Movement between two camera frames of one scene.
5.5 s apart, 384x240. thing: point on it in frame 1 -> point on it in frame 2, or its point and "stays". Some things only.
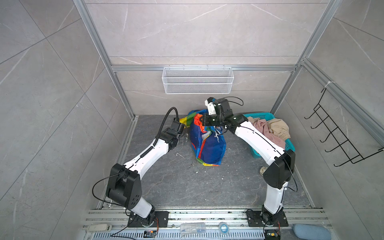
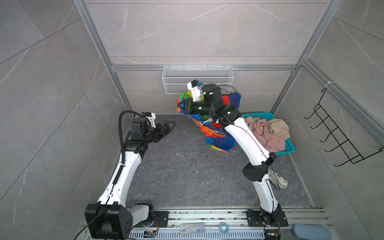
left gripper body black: (164, 133) -> (156, 133)
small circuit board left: (149, 233) stays
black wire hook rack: (354, 156) stays
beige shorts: (279, 128) stays
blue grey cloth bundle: (311, 232) stays
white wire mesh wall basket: (200, 79) stays
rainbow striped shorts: (208, 142) -> (217, 137)
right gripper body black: (212, 120) -> (198, 108)
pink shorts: (261, 126) stays
